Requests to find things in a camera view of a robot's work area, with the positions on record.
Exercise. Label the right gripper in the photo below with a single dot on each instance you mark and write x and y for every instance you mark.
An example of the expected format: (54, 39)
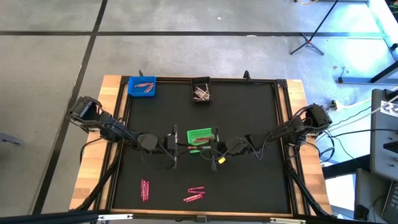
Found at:
(215, 163)

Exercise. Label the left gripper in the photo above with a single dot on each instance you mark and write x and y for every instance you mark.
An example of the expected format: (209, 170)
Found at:
(175, 161)

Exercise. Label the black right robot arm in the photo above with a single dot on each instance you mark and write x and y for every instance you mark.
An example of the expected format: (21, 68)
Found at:
(286, 132)

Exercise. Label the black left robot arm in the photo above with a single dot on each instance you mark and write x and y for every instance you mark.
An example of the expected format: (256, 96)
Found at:
(118, 130)

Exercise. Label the dark red crayon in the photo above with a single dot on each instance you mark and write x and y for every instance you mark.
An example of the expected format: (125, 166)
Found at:
(203, 138)

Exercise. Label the green plastic basket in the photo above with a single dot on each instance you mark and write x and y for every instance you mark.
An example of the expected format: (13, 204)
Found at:
(199, 133)

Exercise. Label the black table mat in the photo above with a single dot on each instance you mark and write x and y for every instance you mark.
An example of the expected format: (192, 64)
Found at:
(233, 186)

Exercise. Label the black plastic bin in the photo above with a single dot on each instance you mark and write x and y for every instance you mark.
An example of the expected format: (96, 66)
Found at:
(201, 81)

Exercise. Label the blue plastic bin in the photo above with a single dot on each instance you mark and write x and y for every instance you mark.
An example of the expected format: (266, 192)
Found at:
(136, 91)

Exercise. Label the black overhead rig beam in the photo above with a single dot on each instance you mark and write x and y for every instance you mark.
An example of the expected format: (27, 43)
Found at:
(46, 217)

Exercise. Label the black tripod stand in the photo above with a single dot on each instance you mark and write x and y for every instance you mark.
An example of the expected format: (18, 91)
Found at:
(314, 31)

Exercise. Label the grey cabinet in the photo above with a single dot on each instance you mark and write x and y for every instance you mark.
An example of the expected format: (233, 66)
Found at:
(367, 193)

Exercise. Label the metal stand base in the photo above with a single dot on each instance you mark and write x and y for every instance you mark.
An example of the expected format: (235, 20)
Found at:
(363, 81)

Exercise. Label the grey floor object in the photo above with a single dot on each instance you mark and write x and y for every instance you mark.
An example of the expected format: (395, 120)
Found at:
(9, 139)

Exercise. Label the grey equipment cart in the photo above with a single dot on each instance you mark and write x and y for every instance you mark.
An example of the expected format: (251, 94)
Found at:
(384, 146)

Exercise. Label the white marker tag sheet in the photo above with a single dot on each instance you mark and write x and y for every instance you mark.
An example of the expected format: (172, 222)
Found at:
(390, 109)

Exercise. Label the dark keyboard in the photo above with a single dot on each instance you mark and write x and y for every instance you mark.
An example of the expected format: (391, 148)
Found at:
(392, 202)

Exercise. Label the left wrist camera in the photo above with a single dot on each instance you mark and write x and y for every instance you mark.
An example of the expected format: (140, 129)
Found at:
(169, 142)

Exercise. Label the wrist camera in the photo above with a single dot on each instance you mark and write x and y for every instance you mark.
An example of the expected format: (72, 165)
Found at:
(223, 148)
(169, 142)

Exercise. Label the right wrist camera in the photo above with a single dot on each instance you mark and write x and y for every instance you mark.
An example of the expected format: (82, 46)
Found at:
(223, 148)

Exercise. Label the grey table-level camera mount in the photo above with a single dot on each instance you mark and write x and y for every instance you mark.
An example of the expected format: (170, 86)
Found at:
(201, 219)

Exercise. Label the black frame clamp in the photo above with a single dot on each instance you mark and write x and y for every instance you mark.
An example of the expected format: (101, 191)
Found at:
(140, 73)
(247, 75)

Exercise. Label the silver beam bracket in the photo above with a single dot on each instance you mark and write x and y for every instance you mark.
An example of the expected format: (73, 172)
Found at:
(287, 221)
(115, 217)

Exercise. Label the black aluminium table frame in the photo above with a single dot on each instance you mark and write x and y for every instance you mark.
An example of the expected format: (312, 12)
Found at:
(281, 83)

